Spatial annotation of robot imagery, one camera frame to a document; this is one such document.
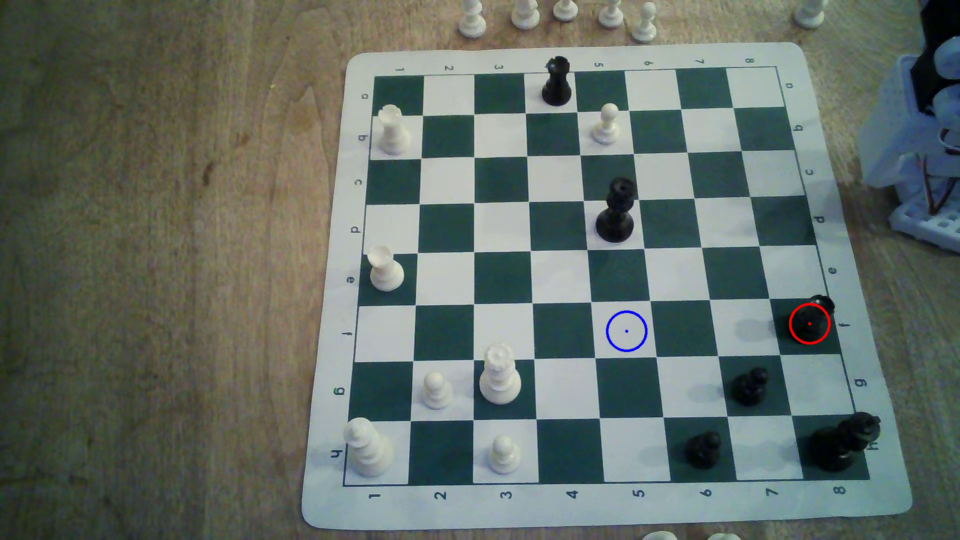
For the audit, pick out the white chess piece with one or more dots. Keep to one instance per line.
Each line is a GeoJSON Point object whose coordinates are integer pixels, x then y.
{"type": "Point", "coordinates": [472, 22]}
{"type": "Point", "coordinates": [724, 537]}
{"type": "Point", "coordinates": [525, 15]}
{"type": "Point", "coordinates": [611, 15]}
{"type": "Point", "coordinates": [660, 535]}
{"type": "Point", "coordinates": [644, 28]}
{"type": "Point", "coordinates": [810, 15]}
{"type": "Point", "coordinates": [565, 10]}

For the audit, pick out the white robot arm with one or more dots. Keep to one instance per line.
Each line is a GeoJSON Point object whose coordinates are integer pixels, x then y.
{"type": "Point", "coordinates": [896, 127]}

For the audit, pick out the white queen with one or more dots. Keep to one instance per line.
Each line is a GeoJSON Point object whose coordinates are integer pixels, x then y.
{"type": "Point", "coordinates": [499, 379]}

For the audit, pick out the black pawn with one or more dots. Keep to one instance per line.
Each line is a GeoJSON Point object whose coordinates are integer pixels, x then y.
{"type": "Point", "coordinates": [813, 328]}
{"type": "Point", "coordinates": [703, 451]}
{"type": "Point", "coordinates": [748, 388]}

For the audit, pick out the black king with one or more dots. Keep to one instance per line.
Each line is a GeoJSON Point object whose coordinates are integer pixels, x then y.
{"type": "Point", "coordinates": [834, 446]}

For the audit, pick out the white rook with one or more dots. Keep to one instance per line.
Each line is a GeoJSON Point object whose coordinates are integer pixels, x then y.
{"type": "Point", "coordinates": [392, 135]}
{"type": "Point", "coordinates": [385, 271]}

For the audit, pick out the black rook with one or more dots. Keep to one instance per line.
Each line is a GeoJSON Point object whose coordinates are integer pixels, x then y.
{"type": "Point", "coordinates": [556, 86]}

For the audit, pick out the white lattice robot base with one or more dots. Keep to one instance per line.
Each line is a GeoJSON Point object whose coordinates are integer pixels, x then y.
{"type": "Point", "coordinates": [926, 221]}

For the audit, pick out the green and white chess mat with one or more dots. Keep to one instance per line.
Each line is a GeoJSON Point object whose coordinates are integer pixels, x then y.
{"type": "Point", "coordinates": [570, 285]}

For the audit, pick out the white pawn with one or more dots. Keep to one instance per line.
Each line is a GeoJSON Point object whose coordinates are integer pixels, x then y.
{"type": "Point", "coordinates": [437, 393]}
{"type": "Point", "coordinates": [504, 456]}
{"type": "Point", "coordinates": [606, 129]}

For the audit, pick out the white king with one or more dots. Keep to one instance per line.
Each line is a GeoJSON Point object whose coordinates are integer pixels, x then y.
{"type": "Point", "coordinates": [368, 451]}

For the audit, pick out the black queen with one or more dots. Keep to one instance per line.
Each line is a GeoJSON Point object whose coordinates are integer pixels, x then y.
{"type": "Point", "coordinates": [616, 219]}

